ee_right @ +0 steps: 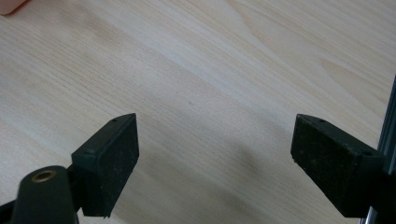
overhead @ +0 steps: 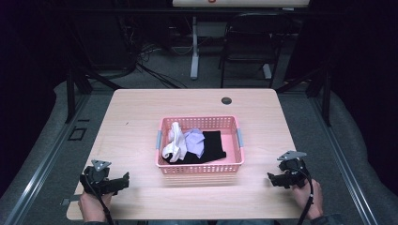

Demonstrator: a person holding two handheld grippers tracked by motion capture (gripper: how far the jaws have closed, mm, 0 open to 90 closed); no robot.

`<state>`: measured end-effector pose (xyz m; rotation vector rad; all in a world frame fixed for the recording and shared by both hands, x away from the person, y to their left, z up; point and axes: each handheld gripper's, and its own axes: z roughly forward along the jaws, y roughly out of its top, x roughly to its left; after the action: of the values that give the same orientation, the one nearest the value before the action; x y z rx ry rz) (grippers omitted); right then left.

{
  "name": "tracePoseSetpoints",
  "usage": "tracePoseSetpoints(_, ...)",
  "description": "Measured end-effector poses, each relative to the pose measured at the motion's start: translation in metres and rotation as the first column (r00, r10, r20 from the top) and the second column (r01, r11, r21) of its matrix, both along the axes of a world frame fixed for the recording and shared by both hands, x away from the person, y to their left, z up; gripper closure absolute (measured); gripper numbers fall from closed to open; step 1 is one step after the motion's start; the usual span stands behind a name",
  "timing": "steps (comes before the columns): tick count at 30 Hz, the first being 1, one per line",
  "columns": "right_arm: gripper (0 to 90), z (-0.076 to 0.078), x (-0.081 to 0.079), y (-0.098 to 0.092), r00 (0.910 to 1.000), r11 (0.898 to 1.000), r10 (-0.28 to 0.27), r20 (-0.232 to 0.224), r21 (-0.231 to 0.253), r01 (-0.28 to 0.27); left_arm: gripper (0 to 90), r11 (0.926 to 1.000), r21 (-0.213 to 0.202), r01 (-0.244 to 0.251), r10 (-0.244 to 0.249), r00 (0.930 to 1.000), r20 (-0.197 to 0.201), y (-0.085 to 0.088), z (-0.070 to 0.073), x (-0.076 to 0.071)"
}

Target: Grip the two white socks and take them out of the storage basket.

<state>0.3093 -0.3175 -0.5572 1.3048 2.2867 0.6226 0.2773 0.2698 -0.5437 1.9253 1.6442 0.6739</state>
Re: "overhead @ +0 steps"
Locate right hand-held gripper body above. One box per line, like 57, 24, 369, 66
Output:
276, 150, 312, 189

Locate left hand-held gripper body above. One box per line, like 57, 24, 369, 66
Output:
79, 159, 117, 197

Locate person's left hand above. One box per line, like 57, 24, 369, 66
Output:
77, 190, 115, 223

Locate person's right hand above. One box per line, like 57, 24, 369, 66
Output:
290, 178, 324, 221

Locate white cloth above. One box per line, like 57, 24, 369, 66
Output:
161, 121, 188, 163

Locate black cloth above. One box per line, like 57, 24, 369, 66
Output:
162, 130, 227, 165

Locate pink plastic basket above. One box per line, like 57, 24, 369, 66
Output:
155, 115, 246, 175

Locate black metal stand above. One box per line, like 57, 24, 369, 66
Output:
64, 64, 123, 125
275, 62, 332, 128

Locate lavender cloth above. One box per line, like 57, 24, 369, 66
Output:
183, 127, 207, 159

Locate white desk foot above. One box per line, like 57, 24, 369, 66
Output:
262, 63, 273, 81

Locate black folding chair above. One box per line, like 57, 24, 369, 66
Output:
218, 11, 294, 89

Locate white desk leg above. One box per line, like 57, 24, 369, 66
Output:
190, 15, 200, 81

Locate metal floor rail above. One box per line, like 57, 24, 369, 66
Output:
308, 93, 379, 225
2, 93, 92, 225

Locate bundle of floor cables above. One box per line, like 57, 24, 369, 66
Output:
115, 18, 195, 90

